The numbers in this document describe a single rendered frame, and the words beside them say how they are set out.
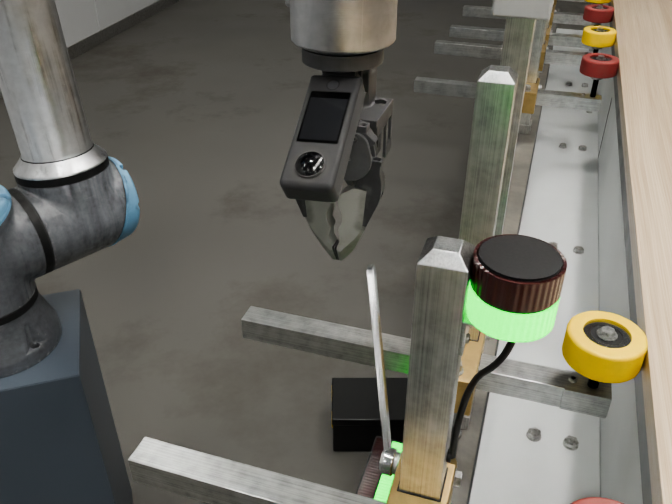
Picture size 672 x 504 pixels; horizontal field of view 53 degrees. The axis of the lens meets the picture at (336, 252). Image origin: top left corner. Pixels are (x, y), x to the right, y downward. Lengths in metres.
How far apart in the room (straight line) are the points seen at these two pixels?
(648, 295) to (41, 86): 0.88
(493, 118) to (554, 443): 0.52
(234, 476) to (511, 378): 0.33
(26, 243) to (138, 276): 1.35
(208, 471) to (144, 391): 1.36
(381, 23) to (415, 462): 0.36
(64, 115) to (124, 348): 1.14
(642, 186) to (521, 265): 0.65
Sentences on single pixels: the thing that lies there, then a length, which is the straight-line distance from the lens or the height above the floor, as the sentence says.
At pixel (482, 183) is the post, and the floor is 1.05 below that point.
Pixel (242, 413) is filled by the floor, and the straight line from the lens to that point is 1.89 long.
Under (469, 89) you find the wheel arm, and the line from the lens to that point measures 1.68.
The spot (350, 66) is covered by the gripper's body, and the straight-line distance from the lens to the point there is 0.57.
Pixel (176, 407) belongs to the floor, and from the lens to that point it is 1.93.
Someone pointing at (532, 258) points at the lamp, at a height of 1.11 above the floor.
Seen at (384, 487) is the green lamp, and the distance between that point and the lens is 0.83.
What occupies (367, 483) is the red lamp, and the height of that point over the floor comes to 0.70.
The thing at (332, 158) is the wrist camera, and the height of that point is 1.13.
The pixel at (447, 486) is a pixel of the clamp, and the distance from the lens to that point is 0.62.
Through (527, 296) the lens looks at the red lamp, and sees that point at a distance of 0.44.
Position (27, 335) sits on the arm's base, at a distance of 1.21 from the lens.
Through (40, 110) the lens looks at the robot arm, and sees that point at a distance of 1.13.
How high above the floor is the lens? 1.35
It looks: 33 degrees down
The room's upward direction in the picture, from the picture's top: straight up
